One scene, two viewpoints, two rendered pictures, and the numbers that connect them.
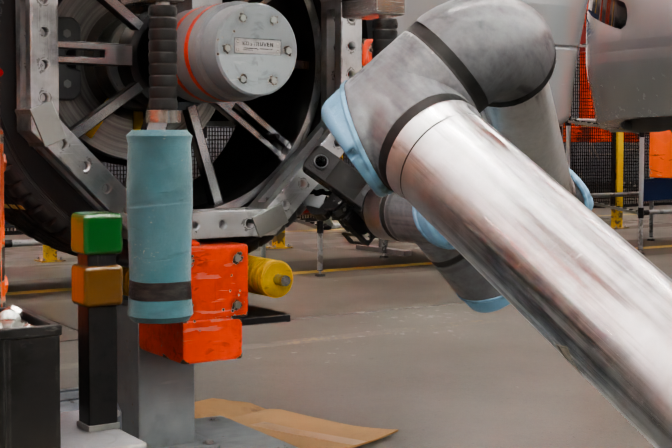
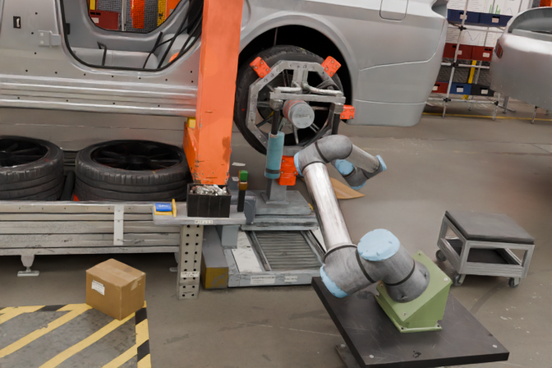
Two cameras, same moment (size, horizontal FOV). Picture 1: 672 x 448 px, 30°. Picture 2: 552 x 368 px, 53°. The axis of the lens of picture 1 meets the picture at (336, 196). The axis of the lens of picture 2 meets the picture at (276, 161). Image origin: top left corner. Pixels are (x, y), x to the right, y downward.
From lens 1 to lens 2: 1.52 m
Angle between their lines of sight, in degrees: 22
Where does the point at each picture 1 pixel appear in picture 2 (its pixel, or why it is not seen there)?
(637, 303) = (328, 220)
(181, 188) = (279, 148)
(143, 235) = (269, 158)
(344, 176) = not seen: hidden behind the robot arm
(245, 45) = (300, 116)
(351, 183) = not seen: hidden behind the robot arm
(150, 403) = (273, 189)
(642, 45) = (503, 67)
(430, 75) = (315, 155)
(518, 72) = (337, 156)
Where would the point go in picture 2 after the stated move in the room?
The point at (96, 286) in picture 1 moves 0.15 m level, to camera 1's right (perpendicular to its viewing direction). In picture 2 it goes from (241, 186) to (271, 193)
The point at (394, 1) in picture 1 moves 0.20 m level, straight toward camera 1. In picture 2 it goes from (339, 109) to (329, 116)
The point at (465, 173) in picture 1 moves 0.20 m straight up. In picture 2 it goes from (312, 182) to (318, 140)
